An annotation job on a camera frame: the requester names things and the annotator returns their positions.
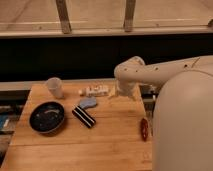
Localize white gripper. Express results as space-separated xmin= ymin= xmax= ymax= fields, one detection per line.
xmin=115 ymin=80 xmax=135 ymax=98

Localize white ceramic cup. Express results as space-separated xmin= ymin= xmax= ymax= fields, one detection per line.
xmin=45 ymin=77 xmax=63 ymax=98

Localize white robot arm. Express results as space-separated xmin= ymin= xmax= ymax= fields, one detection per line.
xmin=114 ymin=55 xmax=213 ymax=171

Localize white small toy object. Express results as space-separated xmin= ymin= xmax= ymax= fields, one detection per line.
xmin=78 ymin=85 xmax=109 ymax=97

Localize blue grey flat object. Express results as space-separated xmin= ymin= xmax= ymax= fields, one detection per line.
xmin=79 ymin=97 xmax=97 ymax=109

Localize red brown oval object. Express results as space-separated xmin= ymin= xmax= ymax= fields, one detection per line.
xmin=141 ymin=118 xmax=149 ymax=141

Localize black white striped block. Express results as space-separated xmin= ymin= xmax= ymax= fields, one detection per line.
xmin=72 ymin=106 xmax=96 ymax=128

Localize dark round bowl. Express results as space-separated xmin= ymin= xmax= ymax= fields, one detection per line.
xmin=29 ymin=101 xmax=65 ymax=134

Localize right wooden frame post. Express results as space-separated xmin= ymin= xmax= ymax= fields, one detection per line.
xmin=123 ymin=0 xmax=136 ymax=32

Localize wooden frame post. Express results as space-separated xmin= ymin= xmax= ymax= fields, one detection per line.
xmin=123 ymin=0 xmax=136 ymax=32
xmin=55 ymin=0 xmax=72 ymax=34

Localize left wooden frame post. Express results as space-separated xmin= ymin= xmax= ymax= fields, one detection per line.
xmin=55 ymin=0 xmax=72 ymax=34

